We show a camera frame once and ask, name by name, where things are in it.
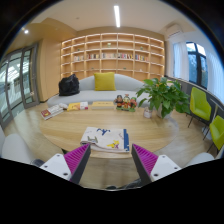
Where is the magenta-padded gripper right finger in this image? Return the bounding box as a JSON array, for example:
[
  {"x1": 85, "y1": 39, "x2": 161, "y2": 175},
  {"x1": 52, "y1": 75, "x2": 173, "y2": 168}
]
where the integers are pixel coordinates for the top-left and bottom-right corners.
[{"x1": 130, "y1": 143, "x2": 183, "y2": 187}]

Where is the long ceiling strip light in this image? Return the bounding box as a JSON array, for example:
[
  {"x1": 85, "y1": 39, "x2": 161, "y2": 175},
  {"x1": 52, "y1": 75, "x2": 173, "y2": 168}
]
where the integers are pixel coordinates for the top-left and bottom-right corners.
[{"x1": 113, "y1": 4, "x2": 122, "y2": 29}]

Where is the colourful cartoon figurine set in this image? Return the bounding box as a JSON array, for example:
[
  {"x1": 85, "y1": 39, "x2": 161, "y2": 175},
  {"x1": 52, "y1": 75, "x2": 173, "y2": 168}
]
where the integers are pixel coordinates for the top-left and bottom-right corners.
[{"x1": 113, "y1": 93, "x2": 139, "y2": 113}]

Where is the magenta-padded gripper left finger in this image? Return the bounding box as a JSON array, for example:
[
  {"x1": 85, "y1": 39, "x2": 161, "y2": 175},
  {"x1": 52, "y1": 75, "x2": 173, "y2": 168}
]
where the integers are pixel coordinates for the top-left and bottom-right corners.
[{"x1": 39, "y1": 142, "x2": 92, "y2": 186}]

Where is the wooden wall shelf unit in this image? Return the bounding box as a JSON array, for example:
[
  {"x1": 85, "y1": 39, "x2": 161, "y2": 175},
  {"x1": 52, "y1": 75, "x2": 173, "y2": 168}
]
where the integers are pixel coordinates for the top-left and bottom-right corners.
[{"x1": 59, "y1": 31, "x2": 166, "y2": 82}]

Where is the white chair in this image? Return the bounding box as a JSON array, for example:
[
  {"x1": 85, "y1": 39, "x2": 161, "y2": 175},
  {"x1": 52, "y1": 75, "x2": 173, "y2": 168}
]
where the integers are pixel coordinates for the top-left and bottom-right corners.
[
  {"x1": 184, "y1": 145, "x2": 224, "y2": 168},
  {"x1": 0, "y1": 125, "x2": 46, "y2": 167}
]

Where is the yellow cushion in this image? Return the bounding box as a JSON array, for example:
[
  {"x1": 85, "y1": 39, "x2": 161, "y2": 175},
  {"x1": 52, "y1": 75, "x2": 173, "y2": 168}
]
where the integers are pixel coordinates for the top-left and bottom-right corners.
[{"x1": 93, "y1": 71, "x2": 118, "y2": 92}]

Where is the grey framed glass door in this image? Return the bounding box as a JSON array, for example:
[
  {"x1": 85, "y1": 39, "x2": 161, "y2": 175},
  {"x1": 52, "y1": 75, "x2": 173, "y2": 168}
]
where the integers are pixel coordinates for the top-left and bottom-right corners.
[{"x1": 0, "y1": 42, "x2": 41, "y2": 130}]

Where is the green potted plant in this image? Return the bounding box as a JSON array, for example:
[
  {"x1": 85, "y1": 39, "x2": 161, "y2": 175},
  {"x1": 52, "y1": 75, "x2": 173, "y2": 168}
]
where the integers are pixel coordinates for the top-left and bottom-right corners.
[{"x1": 135, "y1": 76, "x2": 192, "y2": 120}]

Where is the small white and red cup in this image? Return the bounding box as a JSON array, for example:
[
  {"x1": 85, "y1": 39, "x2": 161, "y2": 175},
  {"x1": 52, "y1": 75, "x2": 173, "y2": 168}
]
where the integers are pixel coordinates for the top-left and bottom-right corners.
[{"x1": 142, "y1": 106, "x2": 154, "y2": 120}]

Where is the light grey curved sofa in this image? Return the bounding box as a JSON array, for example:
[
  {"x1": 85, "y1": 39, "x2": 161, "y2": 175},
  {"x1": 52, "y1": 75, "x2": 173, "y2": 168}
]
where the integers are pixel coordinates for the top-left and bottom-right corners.
[{"x1": 46, "y1": 73, "x2": 152, "y2": 109}]

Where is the lime green chair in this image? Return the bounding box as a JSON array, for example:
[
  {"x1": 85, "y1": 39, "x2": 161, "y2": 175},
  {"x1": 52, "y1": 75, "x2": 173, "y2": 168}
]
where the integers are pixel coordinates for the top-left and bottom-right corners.
[
  {"x1": 206, "y1": 114, "x2": 224, "y2": 155},
  {"x1": 187, "y1": 86, "x2": 213, "y2": 130}
]

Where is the white towel with animal print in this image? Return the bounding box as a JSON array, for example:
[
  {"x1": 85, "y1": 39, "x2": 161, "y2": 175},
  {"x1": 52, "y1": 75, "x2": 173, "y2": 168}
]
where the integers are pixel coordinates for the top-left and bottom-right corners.
[{"x1": 79, "y1": 126, "x2": 131, "y2": 154}]

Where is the crumpled white paper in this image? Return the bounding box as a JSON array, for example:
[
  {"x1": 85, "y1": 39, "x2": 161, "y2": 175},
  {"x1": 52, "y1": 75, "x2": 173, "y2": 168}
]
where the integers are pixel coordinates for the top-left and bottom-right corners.
[{"x1": 58, "y1": 102, "x2": 70, "y2": 111}]

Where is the yellow and orange book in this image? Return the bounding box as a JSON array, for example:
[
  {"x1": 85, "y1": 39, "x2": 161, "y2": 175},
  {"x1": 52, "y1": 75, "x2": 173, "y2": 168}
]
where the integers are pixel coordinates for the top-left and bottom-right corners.
[{"x1": 66, "y1": 102, "x2": 82, "y2": 112}]

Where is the small white and red book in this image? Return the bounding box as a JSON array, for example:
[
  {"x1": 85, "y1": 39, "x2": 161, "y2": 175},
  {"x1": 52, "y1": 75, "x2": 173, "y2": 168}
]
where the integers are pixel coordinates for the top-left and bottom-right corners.
[{"x1": 79, "y1": 101, "x2": 90, "y2": 111}]

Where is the flat yellow book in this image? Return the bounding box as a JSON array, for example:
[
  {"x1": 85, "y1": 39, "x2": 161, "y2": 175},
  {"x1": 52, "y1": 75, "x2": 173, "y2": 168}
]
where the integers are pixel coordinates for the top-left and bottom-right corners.
[{"x1": 90, "y1": 100, "x2": 116, "y2": 111}]

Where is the black bag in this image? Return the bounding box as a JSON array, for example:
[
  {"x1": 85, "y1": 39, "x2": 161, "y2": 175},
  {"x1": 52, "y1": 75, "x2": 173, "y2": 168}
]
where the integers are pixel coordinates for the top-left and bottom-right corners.
[{"x1": 58, "y1": 73, "x2": 81, "y2": 97}]

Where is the white wall air conditioner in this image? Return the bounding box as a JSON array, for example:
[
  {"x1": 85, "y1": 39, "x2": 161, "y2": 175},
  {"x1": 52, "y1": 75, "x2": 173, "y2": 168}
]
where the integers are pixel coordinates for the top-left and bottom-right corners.
[{"x1": 165, "y1": 23, "x2": 185, "y2": 40}]

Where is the dark framed window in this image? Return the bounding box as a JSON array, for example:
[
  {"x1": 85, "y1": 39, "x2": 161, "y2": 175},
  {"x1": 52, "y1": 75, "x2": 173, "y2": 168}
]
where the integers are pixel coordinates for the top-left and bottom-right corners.
[{"x1": 184, "y1": 41, "x2": 210, "y2": 90}]

